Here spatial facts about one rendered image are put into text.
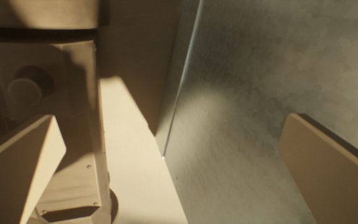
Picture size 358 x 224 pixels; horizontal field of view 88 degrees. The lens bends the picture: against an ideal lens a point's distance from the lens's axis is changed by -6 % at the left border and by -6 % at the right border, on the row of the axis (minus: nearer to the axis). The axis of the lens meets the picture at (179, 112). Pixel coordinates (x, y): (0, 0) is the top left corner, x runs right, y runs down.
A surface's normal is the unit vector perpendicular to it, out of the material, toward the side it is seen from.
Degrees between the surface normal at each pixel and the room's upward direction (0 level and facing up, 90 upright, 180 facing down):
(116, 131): 0
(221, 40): 90
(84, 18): 43
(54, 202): 0
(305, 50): 90
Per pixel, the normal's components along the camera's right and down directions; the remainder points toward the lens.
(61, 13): 0.67, 0.44
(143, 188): 0.31, 0.48
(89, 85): 0.89, 0.30
